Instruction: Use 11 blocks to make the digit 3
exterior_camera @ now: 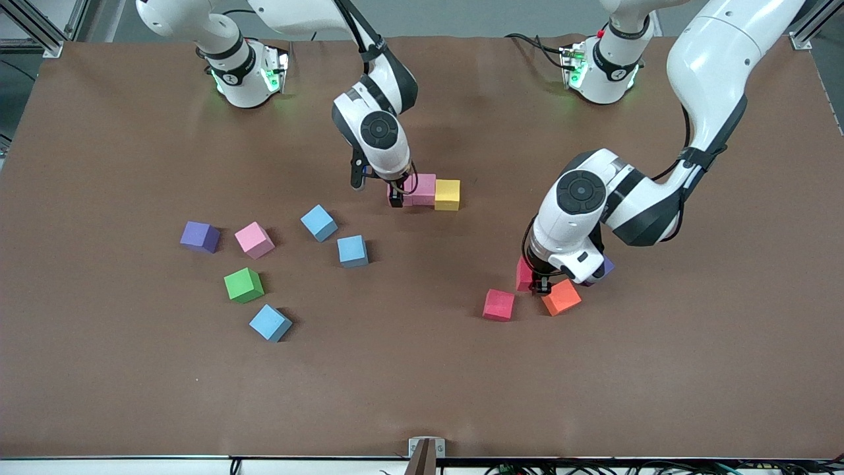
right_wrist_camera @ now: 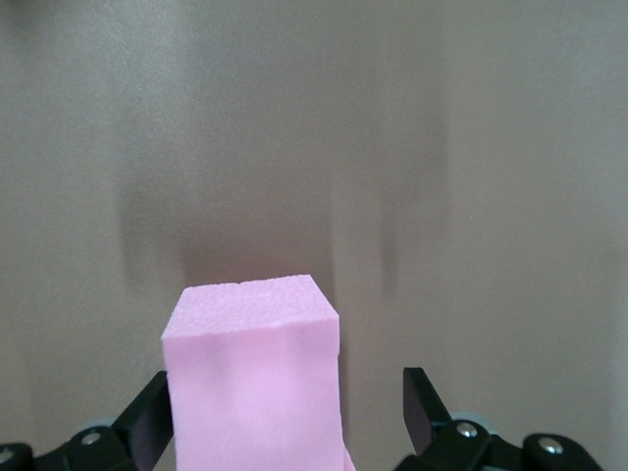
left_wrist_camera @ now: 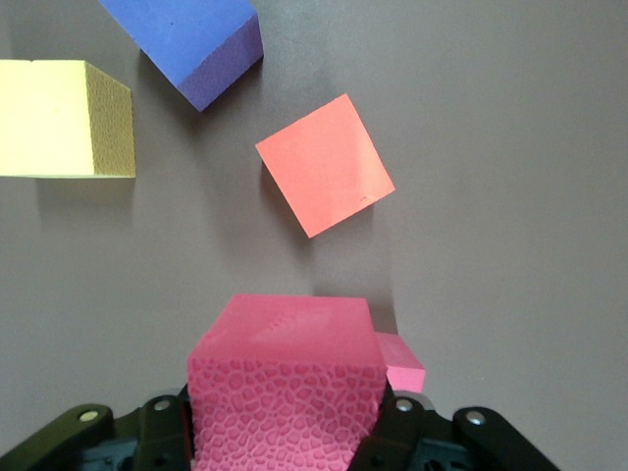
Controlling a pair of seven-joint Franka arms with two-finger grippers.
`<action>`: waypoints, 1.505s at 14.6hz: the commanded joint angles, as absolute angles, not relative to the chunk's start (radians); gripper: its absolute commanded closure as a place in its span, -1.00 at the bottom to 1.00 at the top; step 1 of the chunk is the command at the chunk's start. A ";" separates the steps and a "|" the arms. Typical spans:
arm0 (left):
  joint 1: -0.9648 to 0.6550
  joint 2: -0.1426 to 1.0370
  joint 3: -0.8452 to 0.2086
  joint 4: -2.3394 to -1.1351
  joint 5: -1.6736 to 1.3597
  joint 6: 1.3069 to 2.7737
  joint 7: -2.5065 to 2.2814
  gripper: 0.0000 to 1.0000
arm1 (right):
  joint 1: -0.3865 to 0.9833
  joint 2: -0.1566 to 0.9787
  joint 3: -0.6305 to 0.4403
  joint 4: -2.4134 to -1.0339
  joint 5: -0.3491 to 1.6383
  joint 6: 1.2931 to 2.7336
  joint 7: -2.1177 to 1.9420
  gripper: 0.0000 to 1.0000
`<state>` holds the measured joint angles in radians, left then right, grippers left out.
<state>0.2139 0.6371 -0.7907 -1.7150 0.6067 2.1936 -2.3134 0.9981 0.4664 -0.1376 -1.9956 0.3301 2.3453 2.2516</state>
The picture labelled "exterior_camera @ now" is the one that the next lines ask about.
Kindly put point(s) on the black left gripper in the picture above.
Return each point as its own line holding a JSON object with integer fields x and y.
{"x": 542, "y": 285}

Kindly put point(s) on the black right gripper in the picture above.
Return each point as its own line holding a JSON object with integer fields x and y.
{"x": 396, "y": 194}

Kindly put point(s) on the pink foam cube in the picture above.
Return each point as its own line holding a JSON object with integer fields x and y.
{"x": 254, "y": 239}
{"x": 425, "y": 190}
{"x": 409, "y": 194}

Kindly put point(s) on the red foam cube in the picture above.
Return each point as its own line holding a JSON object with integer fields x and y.
{"x": 524, "y": 277}
{"x": 498, "y": 305}

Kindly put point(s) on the yellow foam cube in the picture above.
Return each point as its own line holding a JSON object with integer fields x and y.
{"x": 447, "y": 194}

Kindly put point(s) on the blue foam cube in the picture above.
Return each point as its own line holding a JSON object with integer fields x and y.
{"x": 353, "y": 251}
{"x": 319, "y": 223}
{"x": 270, "y": 322}

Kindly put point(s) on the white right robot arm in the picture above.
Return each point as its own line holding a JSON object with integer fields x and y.
{"x": 395, "y": 161}

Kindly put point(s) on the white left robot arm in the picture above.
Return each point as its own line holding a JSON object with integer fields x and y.
{"x": 712, "y": 59}

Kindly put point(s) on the orange foam cube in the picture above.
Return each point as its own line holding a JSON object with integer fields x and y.
{"x": 564, "y": 300}

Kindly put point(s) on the purple foam cube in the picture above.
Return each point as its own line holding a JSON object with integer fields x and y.
{"x": 608, "y": 266}
{"x": 198, "y": 235}

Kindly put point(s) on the brown table mat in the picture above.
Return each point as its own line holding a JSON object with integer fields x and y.
{"x": 422, "y": 369}

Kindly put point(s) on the green foam cube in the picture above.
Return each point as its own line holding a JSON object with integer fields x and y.
{"x": 242, "y": 285}

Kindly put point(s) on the metal clamp bracket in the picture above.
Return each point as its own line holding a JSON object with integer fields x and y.
{"x": 425, "y": 455}

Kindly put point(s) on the aluminium frame profile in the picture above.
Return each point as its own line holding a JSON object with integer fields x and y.
{"x": 803, "y": 41}
{"x": 39, "y": 33}
{"x": 79, "y": 16}

